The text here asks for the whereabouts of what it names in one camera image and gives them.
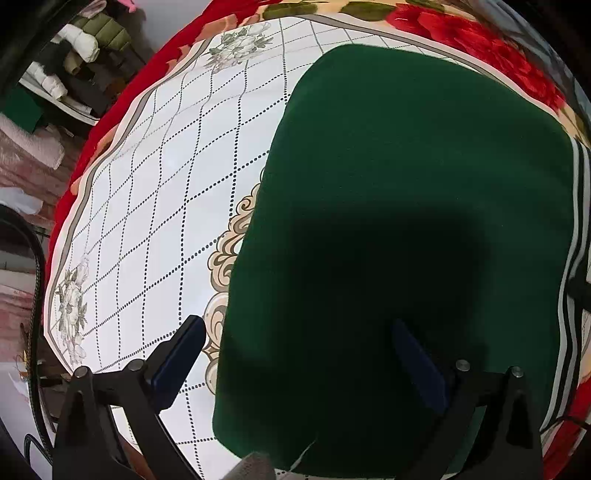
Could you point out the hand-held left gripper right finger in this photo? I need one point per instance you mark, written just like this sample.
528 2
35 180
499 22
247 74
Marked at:
420 364

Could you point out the blue-grey pillow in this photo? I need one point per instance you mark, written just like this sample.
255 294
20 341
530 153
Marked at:
547 46

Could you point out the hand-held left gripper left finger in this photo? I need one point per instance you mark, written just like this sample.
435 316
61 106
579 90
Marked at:
178 355

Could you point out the pink garment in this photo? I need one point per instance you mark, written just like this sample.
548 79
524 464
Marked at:
128 4

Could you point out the white diamond-patterned bed sheet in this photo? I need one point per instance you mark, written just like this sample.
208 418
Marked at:
152 207

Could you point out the olive puffer jacket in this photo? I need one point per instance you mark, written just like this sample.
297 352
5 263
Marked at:
108 32

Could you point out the pink fluffy towel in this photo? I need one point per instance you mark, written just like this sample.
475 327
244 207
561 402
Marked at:
32 152

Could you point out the red floral blanket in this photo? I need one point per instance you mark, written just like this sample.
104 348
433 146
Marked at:
485 37

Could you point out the green jacket with cream lining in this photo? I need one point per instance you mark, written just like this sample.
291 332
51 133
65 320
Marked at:
392 161

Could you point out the green cloth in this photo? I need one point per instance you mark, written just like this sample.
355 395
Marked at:
23 110

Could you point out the beige garment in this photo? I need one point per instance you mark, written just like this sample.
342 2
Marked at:
99 7

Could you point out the white cloth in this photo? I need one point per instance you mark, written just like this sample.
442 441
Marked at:
18 201

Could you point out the white puffer jacket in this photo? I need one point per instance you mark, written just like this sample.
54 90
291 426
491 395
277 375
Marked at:
81 41

